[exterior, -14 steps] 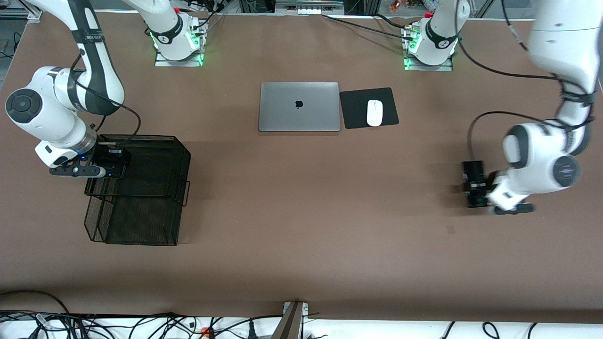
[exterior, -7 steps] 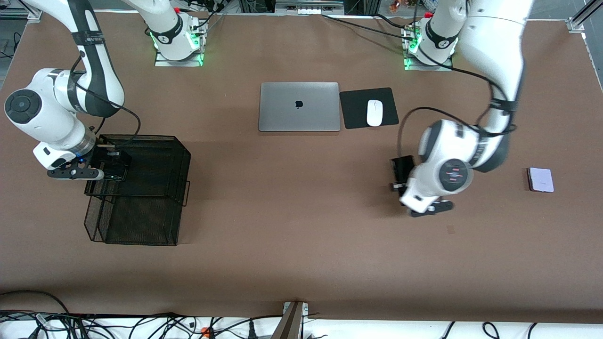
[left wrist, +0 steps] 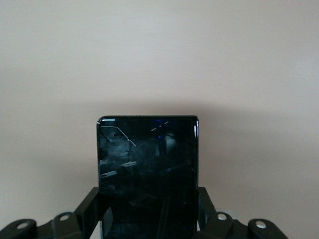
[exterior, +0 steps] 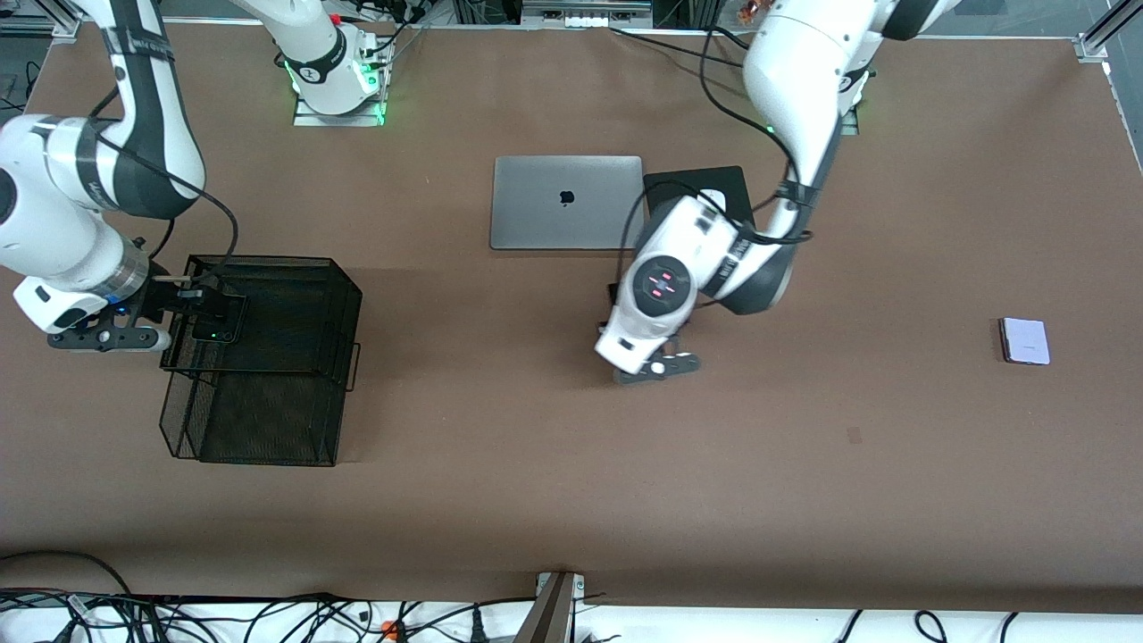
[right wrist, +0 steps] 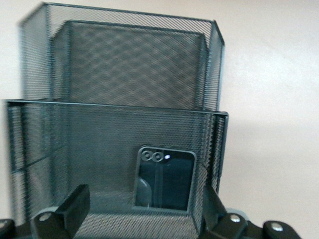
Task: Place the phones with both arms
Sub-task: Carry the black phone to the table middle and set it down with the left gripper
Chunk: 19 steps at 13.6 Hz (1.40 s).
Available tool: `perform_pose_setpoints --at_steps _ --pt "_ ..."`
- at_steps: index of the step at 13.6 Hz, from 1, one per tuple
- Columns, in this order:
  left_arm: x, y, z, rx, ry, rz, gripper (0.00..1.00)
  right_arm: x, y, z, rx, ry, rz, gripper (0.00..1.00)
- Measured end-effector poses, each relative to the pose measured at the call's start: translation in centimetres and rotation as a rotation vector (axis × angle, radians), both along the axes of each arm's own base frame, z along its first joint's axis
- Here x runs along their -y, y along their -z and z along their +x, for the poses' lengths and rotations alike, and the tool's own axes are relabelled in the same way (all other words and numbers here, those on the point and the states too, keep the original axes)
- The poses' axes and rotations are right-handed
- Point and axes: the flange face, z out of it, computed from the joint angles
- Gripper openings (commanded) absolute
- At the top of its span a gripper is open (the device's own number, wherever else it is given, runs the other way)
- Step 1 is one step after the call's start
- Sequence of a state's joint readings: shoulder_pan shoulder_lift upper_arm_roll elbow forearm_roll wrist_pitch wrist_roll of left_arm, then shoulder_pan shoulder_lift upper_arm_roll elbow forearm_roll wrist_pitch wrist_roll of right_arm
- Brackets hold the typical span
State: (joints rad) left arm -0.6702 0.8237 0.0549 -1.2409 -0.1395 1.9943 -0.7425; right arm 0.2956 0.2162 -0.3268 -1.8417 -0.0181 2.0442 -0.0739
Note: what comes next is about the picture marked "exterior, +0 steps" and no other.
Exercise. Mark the aluminium frame corner profile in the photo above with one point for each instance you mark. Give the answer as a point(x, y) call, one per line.
point(62, 27)
point(1094, 45)

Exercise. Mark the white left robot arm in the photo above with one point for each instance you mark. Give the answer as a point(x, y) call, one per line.
point(795, 80)

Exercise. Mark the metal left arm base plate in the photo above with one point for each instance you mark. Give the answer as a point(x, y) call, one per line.
point(850, 125)

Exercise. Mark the long black smartphone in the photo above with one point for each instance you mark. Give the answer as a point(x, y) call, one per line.
point(614, 293)

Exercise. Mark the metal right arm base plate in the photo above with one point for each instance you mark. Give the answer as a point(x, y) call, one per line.
point(339, 121)

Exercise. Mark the small black flip phone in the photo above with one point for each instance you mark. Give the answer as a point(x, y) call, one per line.
point(230, 320)

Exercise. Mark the white power strip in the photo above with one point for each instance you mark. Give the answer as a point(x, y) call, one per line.
point(585, 18)

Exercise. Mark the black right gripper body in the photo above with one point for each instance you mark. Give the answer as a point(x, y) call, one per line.
point(164, 300)

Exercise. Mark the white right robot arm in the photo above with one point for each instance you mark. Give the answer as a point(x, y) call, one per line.
point(54, 223)

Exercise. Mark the black mouse pad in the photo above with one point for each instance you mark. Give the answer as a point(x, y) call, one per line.
point(714, 176)

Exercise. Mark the silver closed laptop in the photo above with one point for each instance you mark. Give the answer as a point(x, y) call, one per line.
point(536, 205)

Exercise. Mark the lavender flip phone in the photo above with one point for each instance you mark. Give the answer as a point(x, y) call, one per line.
point(1025, 341)

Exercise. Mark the copper coloured part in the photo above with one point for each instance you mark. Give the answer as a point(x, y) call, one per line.
point(748, 9)

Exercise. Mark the grey metal camera post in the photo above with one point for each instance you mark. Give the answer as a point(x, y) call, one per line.
point(549, 616)

